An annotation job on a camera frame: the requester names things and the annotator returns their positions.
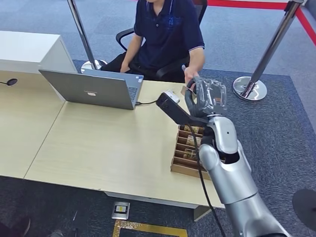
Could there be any yellow floor tape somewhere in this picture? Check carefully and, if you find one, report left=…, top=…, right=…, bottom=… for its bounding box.
left=112, top=220, right=189, bottom=237

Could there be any wooden card organizer tray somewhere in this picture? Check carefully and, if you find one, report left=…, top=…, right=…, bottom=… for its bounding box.
left=170, top=124, right=212, bottom=181

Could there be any dark shoe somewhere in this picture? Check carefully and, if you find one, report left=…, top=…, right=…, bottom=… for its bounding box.
left=0, top=216, right=32, bottom=237

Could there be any black round disc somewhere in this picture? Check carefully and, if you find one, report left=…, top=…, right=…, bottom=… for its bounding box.
left=292, top=188, right=316, bottom=232

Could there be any grey laptop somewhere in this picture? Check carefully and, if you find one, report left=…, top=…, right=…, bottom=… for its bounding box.
left=38, top=68, right=145, bottom=111

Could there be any white cabinet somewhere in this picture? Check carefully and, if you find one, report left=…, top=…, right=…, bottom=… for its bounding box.
left=0, top=30, right=78, bottom=75

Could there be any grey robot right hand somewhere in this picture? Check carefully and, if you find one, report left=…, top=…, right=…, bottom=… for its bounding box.
left=184, top=76, right=227, bottom=119

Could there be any person's left hand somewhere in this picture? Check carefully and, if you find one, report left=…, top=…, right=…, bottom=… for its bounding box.
left=183, top=65, right=200, bottom=86

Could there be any silver floor socket box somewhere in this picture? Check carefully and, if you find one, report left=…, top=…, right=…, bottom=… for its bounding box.
left=111, top=201, right=130, bottom=221

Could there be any red barrier belt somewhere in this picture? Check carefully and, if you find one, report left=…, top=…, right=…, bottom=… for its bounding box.
left=207, top=0, right=289, bottom=10
left=294, top=7, right=316, bottom=47

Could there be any black round desk grommet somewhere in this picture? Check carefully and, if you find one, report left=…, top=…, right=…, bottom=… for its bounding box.
left=0, top=78, right=19, bottom=87

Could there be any white desk frame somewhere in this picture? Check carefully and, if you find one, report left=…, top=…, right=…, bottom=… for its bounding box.
left=104, top=191, right=216, bottom=222

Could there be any person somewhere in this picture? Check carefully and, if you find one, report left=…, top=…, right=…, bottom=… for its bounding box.
left=100, top=0, right=206, bottom=86

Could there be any black drive cable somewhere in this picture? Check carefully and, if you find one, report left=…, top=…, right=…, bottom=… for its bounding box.
left=135, top=99, right=159, bottom=106

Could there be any black office chair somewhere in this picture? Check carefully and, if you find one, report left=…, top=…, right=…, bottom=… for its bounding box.
left=115, top=0, right=208, bottom=81

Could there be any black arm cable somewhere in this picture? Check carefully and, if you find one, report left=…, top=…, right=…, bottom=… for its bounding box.
left=187, top=124, right=226, bottom=237

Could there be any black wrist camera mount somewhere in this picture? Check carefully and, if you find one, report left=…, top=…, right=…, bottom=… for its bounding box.
left=155, top=90, right=210, bottom=128

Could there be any chrome stanchion post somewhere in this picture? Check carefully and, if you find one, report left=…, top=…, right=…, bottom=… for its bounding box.
left=66, top=0, right=108, bottom=74
left=232, top=0, right=305, bottom=102

